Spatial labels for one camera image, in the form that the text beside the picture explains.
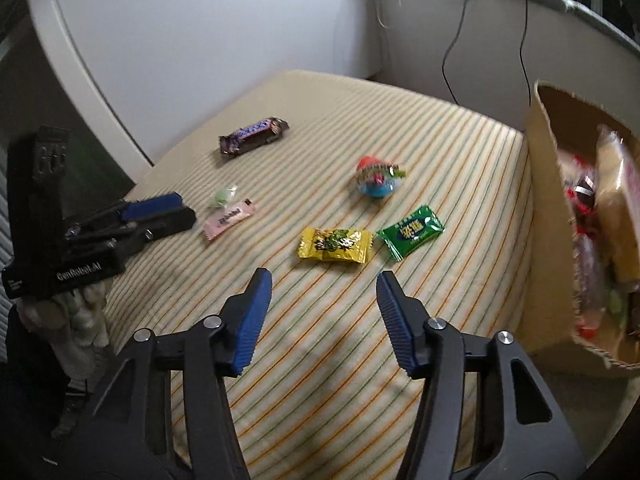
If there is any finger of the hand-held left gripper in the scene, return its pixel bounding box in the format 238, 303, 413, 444
75, 192, 183, 231
112, 206, 197, 259

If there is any clear red-edged snack packet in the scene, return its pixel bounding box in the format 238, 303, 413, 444
572, 232, 612, 341
562, 152, 601, 226

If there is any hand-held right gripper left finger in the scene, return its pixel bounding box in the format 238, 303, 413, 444
90, 267, 273, 480

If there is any black cable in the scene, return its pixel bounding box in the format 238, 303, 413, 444
442, 0, 484, 107
518, 0, 533, 107

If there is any pink candy packet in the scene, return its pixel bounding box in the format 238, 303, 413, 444
201, 199, 257, 242

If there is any person's left hand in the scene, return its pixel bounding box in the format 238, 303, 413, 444
17, 277, 111, 376

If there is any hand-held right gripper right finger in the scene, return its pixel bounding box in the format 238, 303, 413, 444
376, 270, 586, 480

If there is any yellow candy packet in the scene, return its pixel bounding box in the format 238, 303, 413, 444
298, 227, 373, 263

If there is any striped tablecloth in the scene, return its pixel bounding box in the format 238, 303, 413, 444
102, 70, 533, 480

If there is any small pale green candy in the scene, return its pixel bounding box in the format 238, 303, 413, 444
210, 185, 240, 209

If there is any cardboard box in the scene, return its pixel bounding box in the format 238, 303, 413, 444
524, 80, 640, 371

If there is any sliced bread bag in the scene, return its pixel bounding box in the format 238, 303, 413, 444
595, 127, 640, 286

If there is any green candy packet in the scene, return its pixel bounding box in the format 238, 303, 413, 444
377, 205, 446, 262

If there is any brown chocolate bar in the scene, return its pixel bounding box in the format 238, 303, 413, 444
218, 116, 291, 158

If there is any colourful round candy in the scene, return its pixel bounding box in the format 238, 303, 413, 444
354, 155, 408, 199

